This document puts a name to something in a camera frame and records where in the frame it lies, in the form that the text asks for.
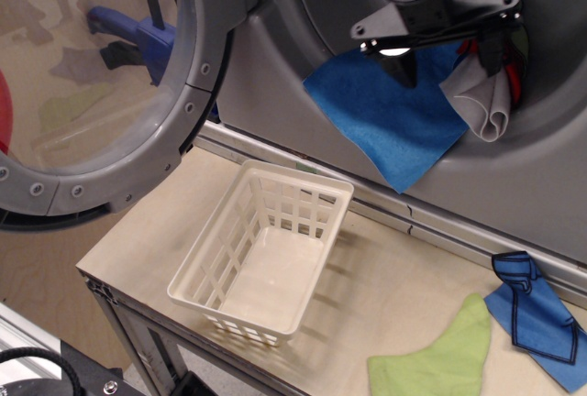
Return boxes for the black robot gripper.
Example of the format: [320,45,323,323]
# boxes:
[350,0,521,89]

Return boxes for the grey felt cloth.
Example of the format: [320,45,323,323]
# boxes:
[439,54,512,142]

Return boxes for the blue felt cloth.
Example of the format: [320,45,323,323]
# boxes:
[304,44,469,193]

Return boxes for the red patterned cloth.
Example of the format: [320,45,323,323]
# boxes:
[449,0,524,108]

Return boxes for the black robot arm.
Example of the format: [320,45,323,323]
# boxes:
[350,0,521,88]

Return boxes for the grey washing machine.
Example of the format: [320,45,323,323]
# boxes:
[204,0,586,305]

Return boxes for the white plastic laundry basket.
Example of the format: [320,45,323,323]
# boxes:
[167,159,354,347]

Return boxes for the round washing machine door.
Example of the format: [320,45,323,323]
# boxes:
[1,0,256,233]

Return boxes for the blue stitched cloth on table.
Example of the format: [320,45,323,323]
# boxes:
[485,251,586,392]

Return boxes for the blue clamp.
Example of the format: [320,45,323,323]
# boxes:
[86,6,176,86]

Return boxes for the green felt cloth on table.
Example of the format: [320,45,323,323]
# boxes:
[367,293,491,395]

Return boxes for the red object at left edge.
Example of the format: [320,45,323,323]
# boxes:
[0,72,14,154]

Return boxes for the aluminium table frame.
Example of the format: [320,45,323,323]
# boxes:
[82,272,304,395]

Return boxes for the black metal base plate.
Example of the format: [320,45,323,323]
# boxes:
[1,344,143,395]

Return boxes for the black cable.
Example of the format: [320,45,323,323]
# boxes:
[0,346,86,396]

